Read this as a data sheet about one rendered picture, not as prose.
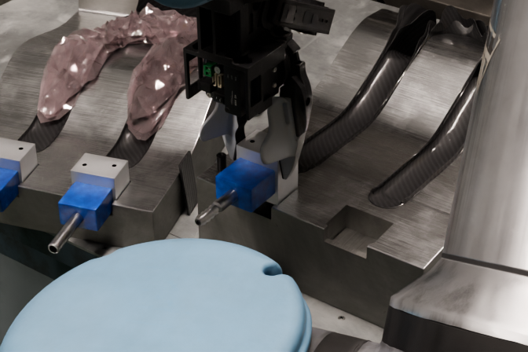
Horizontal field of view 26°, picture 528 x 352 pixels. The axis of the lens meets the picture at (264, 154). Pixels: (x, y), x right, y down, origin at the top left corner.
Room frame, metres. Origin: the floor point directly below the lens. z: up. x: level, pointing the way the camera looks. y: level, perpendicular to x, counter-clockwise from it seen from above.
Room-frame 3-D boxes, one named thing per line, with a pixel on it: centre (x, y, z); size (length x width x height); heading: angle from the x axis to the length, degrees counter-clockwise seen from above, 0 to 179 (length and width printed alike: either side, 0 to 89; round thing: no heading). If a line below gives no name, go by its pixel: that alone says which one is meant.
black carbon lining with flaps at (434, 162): (1.08, -0.16, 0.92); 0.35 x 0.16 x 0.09; 145
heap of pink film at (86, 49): (1.22, 0.16, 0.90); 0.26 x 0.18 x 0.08; 162
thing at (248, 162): (0.90, 0.02, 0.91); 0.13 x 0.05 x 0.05; 145
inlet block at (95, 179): (0.95, 0.19, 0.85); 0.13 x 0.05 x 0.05; 162
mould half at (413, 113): (1.09, -0.18, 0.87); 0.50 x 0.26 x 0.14; 145
